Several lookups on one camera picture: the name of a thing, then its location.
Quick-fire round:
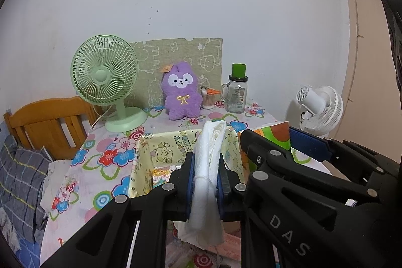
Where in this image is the wooden chair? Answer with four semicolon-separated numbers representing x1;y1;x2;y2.
4;96;102;160

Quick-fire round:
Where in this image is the yellow cartoon fabric storage box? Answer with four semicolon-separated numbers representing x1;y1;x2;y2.
128;126;245;198

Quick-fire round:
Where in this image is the white cloth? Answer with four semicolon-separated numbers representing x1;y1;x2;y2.
176;121;226;250

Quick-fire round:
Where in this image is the beige cartoon cardboard panel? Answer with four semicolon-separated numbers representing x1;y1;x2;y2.
125;38;223;108

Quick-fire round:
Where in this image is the pink paper packet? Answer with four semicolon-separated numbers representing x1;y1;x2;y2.
218;233;241;261

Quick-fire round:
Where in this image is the grey plaid pillow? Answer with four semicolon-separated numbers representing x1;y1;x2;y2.
1;135;51;244

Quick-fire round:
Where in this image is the glass jar green lid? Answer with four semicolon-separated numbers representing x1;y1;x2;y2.
221;63;248;114

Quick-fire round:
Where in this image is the cotton swab container orange lid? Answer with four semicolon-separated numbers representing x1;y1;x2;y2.
200;86;221;110

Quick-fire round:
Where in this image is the yellow cartoon tissue pack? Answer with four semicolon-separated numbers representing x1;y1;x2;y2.
152;165;181;188

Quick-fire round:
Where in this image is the purple plush toy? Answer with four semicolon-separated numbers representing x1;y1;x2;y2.
161;61;202;120

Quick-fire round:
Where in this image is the beige wooden door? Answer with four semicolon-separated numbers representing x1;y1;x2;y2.
332;0;401;162

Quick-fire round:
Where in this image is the green desk fan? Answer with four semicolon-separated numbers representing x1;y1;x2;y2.
70;35;148;133

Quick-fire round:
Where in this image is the white standing fan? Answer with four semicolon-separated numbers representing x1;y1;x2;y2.
296;86;343;137

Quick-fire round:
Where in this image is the floral tablecloth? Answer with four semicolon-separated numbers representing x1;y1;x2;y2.
39;102;334;268

